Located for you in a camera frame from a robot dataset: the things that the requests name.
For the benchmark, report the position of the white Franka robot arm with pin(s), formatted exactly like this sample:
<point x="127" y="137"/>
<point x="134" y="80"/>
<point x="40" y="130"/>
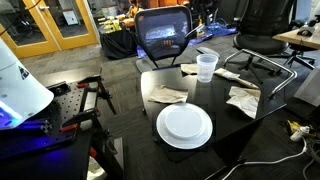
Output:
<point x="20" y="90"/>

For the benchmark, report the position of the clear plastic cup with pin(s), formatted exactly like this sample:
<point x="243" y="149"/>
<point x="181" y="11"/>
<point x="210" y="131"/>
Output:
<point x="206" y="68"/>

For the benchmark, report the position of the crumpled napkin left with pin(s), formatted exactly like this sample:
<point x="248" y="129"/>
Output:
<point x="168" y="94"/>

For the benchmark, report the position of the small brown paper napkin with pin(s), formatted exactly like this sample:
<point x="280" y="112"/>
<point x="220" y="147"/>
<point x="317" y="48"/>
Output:
<point x="189" y="68"/>

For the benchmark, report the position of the white plastic plate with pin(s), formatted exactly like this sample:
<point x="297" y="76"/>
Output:
<point x="184" y="126"/>

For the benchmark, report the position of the mesh back office chair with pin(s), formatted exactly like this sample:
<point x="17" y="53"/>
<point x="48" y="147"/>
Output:
<point x="160" y="43"/>

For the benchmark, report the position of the long black bar clamp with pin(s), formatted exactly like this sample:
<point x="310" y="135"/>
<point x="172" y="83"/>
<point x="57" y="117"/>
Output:
<point x="101" y="91"/>

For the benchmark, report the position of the black draped table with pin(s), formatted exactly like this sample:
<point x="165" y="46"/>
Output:
<point x="116" y="45"/>

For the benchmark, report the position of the yellow caution sign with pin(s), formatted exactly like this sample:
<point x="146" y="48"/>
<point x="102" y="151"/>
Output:
<point x="202" y="33"/>

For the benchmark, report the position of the long twisted paper napkin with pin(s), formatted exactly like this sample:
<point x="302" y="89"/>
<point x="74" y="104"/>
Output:
<point x="230" y="75"/>

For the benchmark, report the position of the yellow items pile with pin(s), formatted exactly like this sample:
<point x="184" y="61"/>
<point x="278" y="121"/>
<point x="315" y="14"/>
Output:
<point x="112" y="26"/>

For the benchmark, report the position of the short black bar clamp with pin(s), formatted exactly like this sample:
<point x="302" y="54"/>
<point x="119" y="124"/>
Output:
<point x="81" y="116"/>

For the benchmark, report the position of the crumpled large paper napkin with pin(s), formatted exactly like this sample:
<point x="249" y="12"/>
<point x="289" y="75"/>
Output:
<point x="246" y="100"/>

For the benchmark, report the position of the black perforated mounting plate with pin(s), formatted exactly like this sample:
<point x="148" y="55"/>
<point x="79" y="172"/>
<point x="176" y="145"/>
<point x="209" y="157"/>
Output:
<point x="66" y="106"/>

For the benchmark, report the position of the yellow framed glass door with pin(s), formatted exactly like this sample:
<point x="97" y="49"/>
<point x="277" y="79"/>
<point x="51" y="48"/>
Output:
<point x="71" y="39"/>
<point x="28" y="46"/>

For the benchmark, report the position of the paper sign on door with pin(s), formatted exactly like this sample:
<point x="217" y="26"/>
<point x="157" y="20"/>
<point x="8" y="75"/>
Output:
<point x="70" y="17"/>

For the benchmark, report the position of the black padded office chair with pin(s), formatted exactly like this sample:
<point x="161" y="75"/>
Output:
<point x="263" y="23"/>

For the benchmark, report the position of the black robot stand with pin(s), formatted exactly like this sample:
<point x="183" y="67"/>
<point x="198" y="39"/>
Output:
<point x="60" y="165"/>

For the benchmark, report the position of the white power plug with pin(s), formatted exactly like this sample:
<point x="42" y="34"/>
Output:
<point x="298" y="133"/>

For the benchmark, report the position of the wooden desk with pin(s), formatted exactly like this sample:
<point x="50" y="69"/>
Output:
<point x="300" y="39"/>

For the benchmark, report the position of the grey cabinet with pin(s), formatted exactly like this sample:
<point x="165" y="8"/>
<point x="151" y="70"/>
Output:
<point x="310" y="88"/>

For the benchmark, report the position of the black device on desk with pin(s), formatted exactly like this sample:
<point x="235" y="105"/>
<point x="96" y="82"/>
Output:
<point x="305" y="31"/>

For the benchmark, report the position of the chrome tube frame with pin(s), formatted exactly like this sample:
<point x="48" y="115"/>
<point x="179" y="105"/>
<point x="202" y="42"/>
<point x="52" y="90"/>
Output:
<point x="286" y="71"/>

